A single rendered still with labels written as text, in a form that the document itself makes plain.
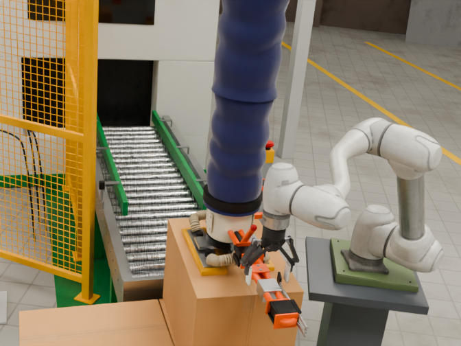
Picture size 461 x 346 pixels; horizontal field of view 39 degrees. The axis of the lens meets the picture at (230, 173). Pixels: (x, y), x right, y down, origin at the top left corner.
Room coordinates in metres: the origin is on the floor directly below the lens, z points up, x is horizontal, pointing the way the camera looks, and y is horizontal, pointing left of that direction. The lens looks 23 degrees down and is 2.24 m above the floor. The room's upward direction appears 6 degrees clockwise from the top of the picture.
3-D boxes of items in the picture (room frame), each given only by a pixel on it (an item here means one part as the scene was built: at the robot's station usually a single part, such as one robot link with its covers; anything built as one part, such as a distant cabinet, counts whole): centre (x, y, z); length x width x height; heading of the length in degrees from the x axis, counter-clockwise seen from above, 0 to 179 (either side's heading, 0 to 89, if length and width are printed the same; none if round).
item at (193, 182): (4.14, 0.35, 0.60); 1.60 x 0.11 x 0.09; 19
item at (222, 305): (2.26, -0.03, 0.75); 0.60 x 0.40 x 0.40; 17
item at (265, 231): (1.88, -0.16, 1.23); 0.08 x 0.07 x 0.09; 109
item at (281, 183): (1.87, -0.17, 1.41); 0.13 x 0.11 x 0.16; 52
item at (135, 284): (2.61, 0.10, 0.58); 0.70 x 0.03 x 0.06; 109
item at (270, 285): (1.83, -0.17, 1.07); 0.07 x 0.07 x 0.04; 19
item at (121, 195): (3.96, 0.85, 0.60); 1.60 x 0.11 x 0.09; 19
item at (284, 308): (1.70, -0.20, 1.07); 0.08 x 0.07 x 0.05; 19
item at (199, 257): (2.24, 0.07, 0.97); 0.34 x 0.10 x 0.05; 19
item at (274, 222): (1.88, -0.16, 1.31); 0.09 x 0.09 x 0.06
